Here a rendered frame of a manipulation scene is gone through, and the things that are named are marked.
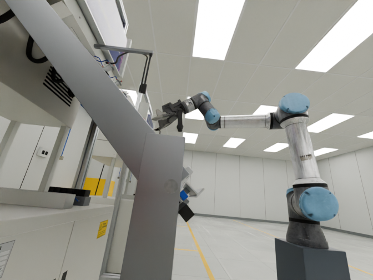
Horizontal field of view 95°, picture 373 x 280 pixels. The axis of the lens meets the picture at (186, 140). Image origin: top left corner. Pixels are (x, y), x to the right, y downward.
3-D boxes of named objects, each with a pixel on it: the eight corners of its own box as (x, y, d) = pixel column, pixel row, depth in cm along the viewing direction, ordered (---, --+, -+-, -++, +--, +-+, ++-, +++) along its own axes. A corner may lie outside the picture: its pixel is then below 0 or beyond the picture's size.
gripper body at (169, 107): (161, 113, 98) (180, 104, 100) (169, 125, 96) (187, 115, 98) (160, 106, 90) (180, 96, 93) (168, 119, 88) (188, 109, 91)
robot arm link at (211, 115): (222, 121, 97) (211, 108, 102) (220, 111, 87) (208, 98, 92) (211, 129, 97) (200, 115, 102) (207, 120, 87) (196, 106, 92)
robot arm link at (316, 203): (326, 219, 70) (297, 104, 89) (347, 223, 56) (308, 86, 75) (293, 219, 73) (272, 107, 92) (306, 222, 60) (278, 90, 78)
